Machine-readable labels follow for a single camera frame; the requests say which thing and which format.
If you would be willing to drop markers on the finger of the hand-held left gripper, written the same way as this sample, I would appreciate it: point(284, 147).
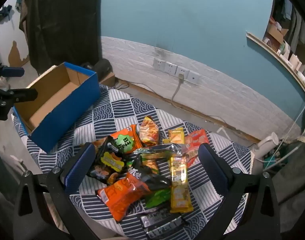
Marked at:
point(22, 95)
point(12, 71)

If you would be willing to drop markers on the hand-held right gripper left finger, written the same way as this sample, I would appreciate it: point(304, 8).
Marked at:
point(80, 166)

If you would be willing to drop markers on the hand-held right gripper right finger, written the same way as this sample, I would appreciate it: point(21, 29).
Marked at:
point(213, 167)

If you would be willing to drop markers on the black snack bag yellow label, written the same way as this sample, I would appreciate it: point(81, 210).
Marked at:
point(105, 165)

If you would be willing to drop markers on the red orange cracker packet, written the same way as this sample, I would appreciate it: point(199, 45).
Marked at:
point(195, 142)

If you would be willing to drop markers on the long yellow snack packet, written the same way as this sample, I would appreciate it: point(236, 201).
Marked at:
point(178, 185)

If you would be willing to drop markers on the blue cardboard box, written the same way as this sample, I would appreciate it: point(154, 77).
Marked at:
point(67, 121)

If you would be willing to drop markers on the small yellow snack packet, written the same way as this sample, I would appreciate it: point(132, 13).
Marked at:
point(176, 136)

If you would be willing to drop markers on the orange snack bag green burst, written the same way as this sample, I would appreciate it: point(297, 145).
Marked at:
point(125, 142)

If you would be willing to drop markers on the orange and black snack bag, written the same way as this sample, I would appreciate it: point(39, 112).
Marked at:
point(122, 197)

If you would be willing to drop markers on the green snack bag silver top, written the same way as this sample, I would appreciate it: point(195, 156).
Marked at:
point(148, 164)

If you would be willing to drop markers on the red yellow snack bag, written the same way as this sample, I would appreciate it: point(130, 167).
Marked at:
point(148, 131)

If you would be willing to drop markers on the black barcode snack packet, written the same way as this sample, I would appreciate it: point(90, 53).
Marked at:
point(157, 217)
point(170, 231)

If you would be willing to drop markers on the white plastic object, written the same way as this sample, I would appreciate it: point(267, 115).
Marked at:
point(265, 143)

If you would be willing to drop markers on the dark blue hanging cloth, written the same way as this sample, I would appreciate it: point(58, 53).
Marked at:
point(5, 12)

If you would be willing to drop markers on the navy white patterned tablecloth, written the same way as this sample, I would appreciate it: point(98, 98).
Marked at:
point(112, 110)

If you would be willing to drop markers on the black curtain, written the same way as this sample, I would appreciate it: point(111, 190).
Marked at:
point(62, 17)

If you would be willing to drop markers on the black cylinder device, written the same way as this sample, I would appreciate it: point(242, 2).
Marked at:
point(102, 67)

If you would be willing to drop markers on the small wooden box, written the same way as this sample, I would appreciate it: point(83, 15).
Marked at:
point(108, 79)

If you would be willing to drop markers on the brown cardboard box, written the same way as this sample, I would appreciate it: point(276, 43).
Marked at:
point(276, 33)

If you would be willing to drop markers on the white wall socket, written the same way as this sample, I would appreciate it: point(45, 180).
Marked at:
point(194, 77)
point(182, 71)
point(158, 64)
point(170, 68)

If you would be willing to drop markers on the white wall shelf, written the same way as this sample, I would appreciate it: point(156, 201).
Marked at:
point(267, 48)

